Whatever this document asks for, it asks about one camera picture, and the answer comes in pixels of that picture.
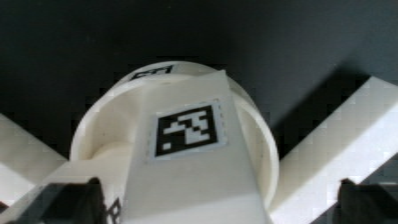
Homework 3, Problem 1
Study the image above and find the white U-shaped fence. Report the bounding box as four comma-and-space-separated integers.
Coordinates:
0, 79, 398, 224

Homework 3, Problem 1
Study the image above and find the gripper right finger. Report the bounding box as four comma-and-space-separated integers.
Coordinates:
335, 179, 398, 224

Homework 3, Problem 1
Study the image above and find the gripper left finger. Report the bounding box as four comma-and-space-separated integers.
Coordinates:
17, 178, 107, 224

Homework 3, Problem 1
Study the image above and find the white stool leg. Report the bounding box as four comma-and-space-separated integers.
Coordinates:
47, 142, 131, 224
122, 71, 271, 224

